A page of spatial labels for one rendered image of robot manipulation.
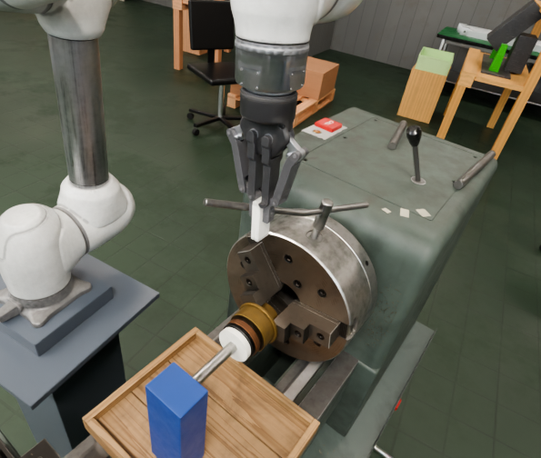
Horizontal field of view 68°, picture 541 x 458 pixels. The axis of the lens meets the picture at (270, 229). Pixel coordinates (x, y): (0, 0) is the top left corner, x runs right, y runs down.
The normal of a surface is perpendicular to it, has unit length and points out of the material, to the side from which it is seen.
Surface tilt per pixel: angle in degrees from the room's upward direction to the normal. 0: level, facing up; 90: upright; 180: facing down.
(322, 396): 0
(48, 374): 0
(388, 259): 90
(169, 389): 0
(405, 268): 90
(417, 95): 90
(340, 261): 32
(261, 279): 51
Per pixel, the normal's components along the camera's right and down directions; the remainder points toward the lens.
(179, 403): 0.13, -0.79
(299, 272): -0.60, 0.42
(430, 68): -0.39, 0.51
